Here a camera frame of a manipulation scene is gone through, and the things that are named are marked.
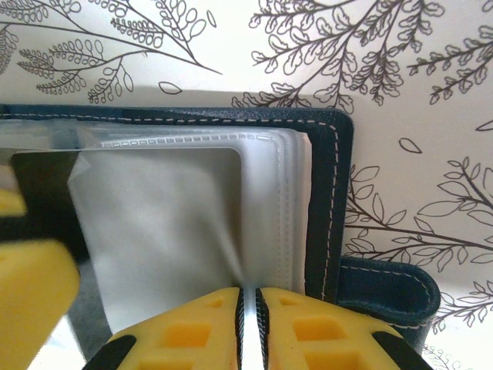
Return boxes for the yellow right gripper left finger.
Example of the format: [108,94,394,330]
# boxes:
[82,287,247,370]

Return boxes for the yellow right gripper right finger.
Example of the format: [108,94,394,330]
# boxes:
[254,287,428,370]

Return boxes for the clear plastic card sleeves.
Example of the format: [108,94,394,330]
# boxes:
[9,146,247,370]

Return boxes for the navy leather card holder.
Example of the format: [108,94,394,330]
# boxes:
[0,103,441,370]

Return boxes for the floral patterned table cover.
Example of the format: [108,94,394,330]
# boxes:
[0,0,493,370]

